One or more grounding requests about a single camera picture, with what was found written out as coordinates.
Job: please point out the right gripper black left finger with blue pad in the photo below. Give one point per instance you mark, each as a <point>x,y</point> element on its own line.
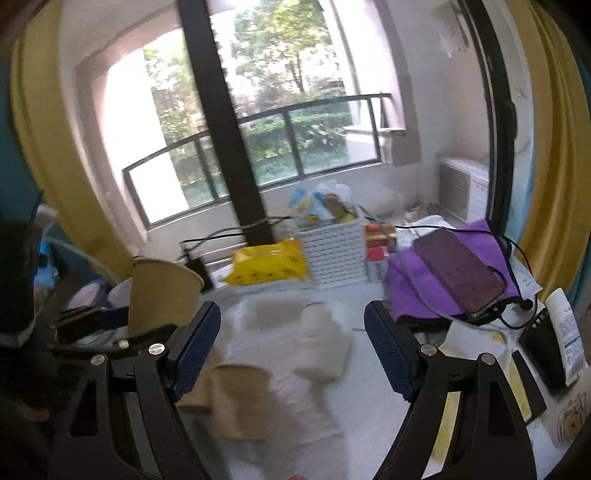
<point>95,437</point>

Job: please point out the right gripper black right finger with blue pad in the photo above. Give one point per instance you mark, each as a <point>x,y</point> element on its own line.
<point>489,439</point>

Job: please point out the brown paper cup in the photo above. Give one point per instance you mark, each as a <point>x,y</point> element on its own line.
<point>237,398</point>
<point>162,293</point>

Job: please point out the lying brown paper cup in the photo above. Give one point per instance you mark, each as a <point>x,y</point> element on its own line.
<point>237,398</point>

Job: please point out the lying white paper cup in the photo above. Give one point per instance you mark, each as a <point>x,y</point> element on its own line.
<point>322,344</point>

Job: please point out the purple cloth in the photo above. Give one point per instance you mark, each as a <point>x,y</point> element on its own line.
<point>419,300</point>

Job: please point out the black charger adapter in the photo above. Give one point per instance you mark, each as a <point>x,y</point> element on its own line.
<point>196,265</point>

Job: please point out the red snack box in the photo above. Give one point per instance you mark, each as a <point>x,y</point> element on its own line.
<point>380,241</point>

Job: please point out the white woven plastic basket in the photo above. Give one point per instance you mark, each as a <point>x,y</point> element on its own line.
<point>335,254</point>

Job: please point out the white air conditioner unit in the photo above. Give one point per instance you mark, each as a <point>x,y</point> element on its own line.
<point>463,186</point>

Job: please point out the yellow curtain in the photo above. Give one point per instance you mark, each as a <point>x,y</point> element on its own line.
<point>48,145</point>

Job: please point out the black balcony railing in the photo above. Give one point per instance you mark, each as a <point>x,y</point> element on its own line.
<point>285,144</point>

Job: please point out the black window frame post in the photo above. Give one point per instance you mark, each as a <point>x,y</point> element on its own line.
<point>222,123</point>

